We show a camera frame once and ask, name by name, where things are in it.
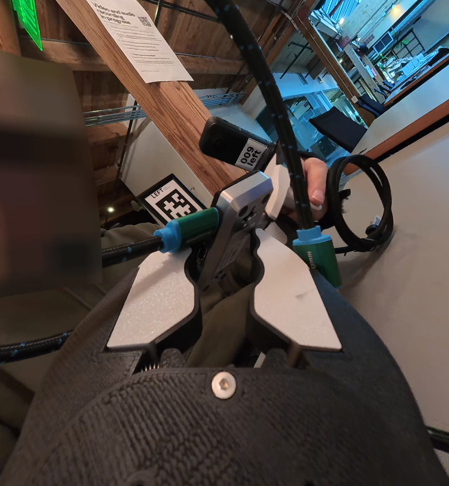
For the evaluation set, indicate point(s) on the white paper notice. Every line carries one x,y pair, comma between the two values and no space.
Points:
140,38

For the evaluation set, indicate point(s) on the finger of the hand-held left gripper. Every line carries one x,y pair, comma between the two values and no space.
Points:
279,190

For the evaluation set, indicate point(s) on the white table wooden edge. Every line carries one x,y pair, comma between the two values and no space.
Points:
437,83

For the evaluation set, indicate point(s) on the HDMI switch box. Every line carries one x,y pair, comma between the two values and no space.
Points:
243,197

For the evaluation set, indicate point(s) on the black chair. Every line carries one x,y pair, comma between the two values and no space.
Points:
338,129

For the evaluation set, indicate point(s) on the person's left hand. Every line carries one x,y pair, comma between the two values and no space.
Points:
317,182

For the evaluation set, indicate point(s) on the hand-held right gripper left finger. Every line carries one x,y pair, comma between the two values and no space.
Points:
156,300

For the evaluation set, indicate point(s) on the green lit sign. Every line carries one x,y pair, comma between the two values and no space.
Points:
28,19

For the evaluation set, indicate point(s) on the wooden beam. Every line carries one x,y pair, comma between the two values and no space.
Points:
171,106

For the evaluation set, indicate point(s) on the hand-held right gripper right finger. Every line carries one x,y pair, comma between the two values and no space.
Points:
292,296

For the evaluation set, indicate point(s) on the person's dark olive clothing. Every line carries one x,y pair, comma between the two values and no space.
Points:
224,319

